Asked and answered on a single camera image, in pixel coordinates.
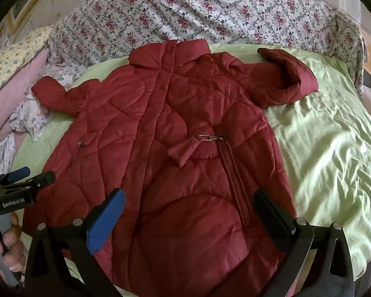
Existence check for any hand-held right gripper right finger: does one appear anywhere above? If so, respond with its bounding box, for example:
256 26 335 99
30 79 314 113
253 189 364 297

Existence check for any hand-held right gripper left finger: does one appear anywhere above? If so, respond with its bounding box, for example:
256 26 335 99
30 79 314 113
19 188 127 297

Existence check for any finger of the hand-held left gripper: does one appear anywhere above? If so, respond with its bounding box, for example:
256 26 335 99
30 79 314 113
0 171 56 197
0 166 31 186

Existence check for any red quilted jacket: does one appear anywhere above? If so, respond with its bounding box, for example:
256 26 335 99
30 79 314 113
22 39 319 297

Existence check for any person's left hand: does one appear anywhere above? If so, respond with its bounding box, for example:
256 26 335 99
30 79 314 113
0 212 27 277

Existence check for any large flower print cloth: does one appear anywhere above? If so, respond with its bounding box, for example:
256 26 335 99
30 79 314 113
0 62 90 180

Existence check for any pink pillow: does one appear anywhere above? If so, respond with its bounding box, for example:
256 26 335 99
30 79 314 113
0 48 50 143

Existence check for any light green bed sheet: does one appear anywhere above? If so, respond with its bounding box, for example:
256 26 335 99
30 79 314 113
11 43 371 297

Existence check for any yellow floral pillow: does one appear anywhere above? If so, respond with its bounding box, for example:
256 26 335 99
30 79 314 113
0 25 54 96

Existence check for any small rose print duvet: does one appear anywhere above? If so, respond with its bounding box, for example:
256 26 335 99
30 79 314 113
46 0 368 96

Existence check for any gold framed wall picture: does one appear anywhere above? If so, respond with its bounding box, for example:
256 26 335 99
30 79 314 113
0 0 69 38

